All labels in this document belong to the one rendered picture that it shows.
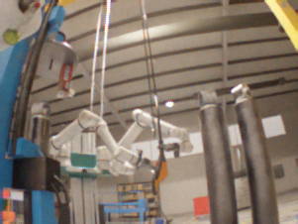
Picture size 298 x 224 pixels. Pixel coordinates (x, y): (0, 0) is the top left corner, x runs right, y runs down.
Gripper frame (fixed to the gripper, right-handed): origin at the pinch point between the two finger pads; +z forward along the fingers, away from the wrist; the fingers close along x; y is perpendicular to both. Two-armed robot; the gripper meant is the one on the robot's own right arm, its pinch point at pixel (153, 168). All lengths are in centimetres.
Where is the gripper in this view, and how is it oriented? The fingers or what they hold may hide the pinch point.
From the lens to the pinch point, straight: 173.7
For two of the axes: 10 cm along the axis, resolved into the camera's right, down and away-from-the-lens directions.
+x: 4.8, -3.9, -7.8
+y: -2.5, 8.0, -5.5
